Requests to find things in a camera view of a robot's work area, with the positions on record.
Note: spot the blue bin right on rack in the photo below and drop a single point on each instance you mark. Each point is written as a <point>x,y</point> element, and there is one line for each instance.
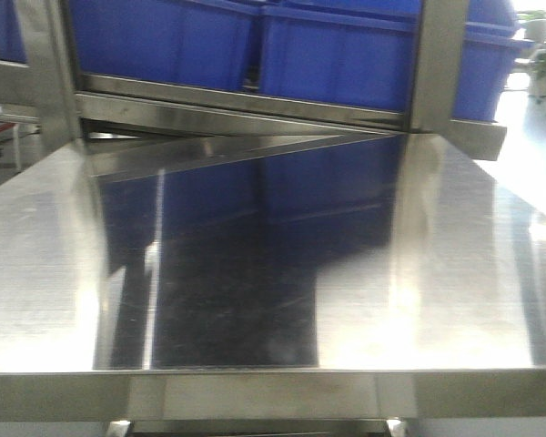
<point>337,56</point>

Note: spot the blue bin on rack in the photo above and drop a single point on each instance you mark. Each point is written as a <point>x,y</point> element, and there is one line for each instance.
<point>195,43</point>
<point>337,56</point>

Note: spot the blue bin left on rack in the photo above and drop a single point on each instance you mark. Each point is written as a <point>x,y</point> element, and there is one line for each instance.
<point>195,43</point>

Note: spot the blue bin far upper right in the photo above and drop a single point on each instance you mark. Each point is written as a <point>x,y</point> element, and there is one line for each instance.
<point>490,48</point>

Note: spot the blue bin far left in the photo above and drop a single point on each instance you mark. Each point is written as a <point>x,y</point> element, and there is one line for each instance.
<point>11,43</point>

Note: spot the steel shelf rack frame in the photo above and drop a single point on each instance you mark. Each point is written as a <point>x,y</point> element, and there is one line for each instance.
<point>50,90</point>

